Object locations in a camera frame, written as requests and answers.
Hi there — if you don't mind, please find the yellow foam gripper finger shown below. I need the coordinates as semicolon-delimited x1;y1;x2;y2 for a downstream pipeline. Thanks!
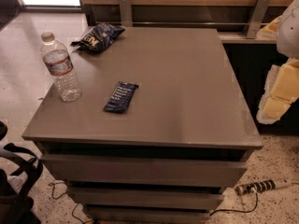
256;59;299;125
257;16;282;39

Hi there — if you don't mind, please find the clear plastic water bottle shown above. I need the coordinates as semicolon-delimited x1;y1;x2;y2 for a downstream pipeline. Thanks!
41;32;82;102

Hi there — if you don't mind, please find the white power strip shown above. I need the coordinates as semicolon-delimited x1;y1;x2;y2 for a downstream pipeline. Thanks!
235;179;292;195

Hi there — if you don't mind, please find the grey drawer cabinet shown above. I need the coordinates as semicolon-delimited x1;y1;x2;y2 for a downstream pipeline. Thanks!
23;28;262;224

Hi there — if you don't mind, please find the dark blue snack wrapper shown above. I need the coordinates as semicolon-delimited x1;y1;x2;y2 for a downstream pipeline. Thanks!
104;81;139;114

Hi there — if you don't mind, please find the blue chip bag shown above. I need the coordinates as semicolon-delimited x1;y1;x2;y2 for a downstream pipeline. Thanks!
71;23;125;53

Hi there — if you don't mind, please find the right metal shelf bracket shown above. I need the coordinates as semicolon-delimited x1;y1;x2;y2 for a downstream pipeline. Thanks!
245;0;271;39

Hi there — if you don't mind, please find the metal shelf bracket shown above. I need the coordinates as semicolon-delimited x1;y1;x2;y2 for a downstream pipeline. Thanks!
245;0;271;39
119;0;133;27

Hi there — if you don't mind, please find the black power cable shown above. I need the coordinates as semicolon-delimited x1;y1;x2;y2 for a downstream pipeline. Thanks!
209;191;259;217

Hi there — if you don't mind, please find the left metal shelf bracket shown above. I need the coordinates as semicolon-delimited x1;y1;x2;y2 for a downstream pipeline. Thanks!
119;0;133;27

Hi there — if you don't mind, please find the thin black floor cable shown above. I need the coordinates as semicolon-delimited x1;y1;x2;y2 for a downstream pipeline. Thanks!
48;179;94;224

